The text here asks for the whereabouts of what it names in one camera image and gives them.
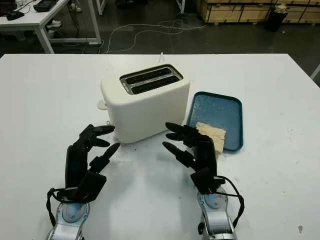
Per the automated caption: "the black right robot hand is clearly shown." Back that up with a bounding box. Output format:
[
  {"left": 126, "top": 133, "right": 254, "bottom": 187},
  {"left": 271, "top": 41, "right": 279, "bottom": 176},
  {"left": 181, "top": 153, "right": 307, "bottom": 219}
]
[{"left": 161, "top": 121, "right": 220, "bottom": 181}]

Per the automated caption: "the wooden crate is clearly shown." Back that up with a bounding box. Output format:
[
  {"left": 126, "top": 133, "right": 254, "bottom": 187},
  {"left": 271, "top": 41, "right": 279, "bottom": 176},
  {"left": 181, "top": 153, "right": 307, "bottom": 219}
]
[{"left": 196, "top": 0, "right": 320, "bottom": 25}]

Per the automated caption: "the white shoe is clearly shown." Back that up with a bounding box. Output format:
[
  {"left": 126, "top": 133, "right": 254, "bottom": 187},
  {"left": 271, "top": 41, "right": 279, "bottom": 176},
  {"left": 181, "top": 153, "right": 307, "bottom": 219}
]
[{"left": 46, "top": 20, "right": 62, "bottom": 30}]

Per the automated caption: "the white cable on floor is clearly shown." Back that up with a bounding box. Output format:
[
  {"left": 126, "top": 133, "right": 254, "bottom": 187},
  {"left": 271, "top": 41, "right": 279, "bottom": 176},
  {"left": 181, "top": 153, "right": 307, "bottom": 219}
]
[{"left": 99, "top": 18, "right": 208, "bottom": 55}]

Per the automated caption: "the slice of white bread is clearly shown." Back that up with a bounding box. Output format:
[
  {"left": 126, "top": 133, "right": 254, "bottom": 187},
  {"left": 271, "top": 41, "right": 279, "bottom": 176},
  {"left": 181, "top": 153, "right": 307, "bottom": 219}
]
[{"left": 195, "top": 121, "right": 227, "bottom": 154}]

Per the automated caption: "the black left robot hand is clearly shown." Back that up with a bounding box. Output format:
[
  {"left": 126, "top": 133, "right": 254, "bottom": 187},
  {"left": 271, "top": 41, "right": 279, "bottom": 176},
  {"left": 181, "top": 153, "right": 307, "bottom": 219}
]
[{"left": 64, "top": 123, "right": 121, "bottom": 190}]

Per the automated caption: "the white two-slot toaster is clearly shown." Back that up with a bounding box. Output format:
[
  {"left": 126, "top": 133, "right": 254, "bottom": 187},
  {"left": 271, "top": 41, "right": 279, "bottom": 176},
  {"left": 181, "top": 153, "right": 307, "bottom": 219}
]
[{"left": 100, "top": 64, "right": 192, "bottom": 144}]

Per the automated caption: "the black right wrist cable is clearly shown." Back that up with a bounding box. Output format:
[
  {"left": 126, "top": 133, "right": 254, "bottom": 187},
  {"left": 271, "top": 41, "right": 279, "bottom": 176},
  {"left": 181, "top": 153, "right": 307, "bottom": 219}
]
[{"left": 212, "top": 176, "right": 246, "bottom": 229}]

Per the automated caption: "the black handheld device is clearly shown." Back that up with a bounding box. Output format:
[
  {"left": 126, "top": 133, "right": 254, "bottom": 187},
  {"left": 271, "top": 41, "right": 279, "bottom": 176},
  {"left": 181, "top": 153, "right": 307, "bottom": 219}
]
[{"left": 33, "top": 0, "right": 55, "bottom": 12}]

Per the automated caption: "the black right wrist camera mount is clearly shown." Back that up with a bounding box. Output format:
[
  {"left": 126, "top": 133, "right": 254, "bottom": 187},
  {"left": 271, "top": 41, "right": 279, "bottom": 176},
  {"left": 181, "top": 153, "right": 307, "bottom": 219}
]
[{"left": 190, "top": 167, "right": 221, "bottom": 196}]

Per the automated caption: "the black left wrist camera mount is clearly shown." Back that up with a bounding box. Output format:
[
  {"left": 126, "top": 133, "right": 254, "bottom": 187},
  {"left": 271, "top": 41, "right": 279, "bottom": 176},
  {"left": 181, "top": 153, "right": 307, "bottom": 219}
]
[{"left": 76, "top": 171, "right": 107, "bottom": 204}]

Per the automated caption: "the black computer mouse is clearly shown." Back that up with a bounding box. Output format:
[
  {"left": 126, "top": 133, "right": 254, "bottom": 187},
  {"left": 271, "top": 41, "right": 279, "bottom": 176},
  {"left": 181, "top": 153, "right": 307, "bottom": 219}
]
[{"left": 6, "top": 11, "right": 25, "bottom": 21}]

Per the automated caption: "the blue plastic tray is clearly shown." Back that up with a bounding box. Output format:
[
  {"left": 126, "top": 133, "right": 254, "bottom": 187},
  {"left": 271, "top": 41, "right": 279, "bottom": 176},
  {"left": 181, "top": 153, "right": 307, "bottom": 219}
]
[{"left": 186, "top": 91, "right": 244, "bottom": 153}]

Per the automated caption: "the black trash bin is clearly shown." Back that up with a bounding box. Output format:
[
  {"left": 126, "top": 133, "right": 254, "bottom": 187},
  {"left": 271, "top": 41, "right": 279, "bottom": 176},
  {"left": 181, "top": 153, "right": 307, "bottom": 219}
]
[{"left": 264, "top": 4, "right": 289, "bottom": 33}]

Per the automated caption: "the white office desk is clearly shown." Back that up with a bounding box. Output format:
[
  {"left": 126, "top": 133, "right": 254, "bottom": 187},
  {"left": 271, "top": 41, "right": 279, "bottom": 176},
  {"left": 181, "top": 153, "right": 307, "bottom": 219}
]
[{"left": 0, "top": 0, "right": 102, "bottom": 55}]

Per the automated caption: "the white table leg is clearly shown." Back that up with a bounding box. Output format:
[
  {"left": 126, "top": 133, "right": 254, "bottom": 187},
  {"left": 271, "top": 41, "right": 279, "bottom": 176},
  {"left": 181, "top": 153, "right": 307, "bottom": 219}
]
[{"left": 310, "top": 63, "right": 320, "bottom": 88}]

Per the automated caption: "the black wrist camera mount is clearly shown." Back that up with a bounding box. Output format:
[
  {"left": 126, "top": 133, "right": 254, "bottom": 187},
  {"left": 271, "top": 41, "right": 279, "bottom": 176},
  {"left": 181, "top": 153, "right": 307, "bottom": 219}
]
[
  {"left": 190, "top": 167, "right": 221, "bottom": 196},
  {"left": 76, "top": 171, "right": 107, "bottom": 204}
]

